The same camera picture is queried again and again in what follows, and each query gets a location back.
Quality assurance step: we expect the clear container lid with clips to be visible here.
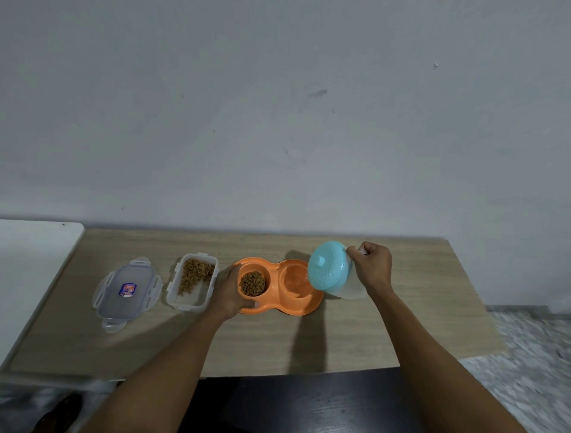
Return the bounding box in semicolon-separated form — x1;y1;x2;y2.
92;256;162;334

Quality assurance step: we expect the brown pet kibble in bowl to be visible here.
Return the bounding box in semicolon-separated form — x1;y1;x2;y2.
240;271;267;297

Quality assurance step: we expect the person's left hand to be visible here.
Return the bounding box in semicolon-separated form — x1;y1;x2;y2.
207;264;261;321

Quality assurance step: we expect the person's right forearm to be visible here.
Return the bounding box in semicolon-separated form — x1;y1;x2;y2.
368;285;529;433

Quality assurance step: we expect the brown pet kibble in container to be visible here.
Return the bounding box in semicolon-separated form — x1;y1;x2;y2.
178;258;216;296

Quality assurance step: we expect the person's right hand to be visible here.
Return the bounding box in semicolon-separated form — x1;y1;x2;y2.
346;242;393;299

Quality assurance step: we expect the dark brown chair seat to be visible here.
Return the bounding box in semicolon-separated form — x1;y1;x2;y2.
178;367;429;433

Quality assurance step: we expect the orange double pet bowl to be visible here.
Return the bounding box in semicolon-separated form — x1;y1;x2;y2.
230;258;325;316

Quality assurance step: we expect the person's left forearm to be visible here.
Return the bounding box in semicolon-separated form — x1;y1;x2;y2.
80;308;228;433

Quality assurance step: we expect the clear jug with blue lid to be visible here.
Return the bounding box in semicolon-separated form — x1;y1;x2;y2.
307;241;370;300

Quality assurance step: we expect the clear rectangular food container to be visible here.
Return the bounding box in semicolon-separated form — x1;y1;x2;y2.
166;253;219;313

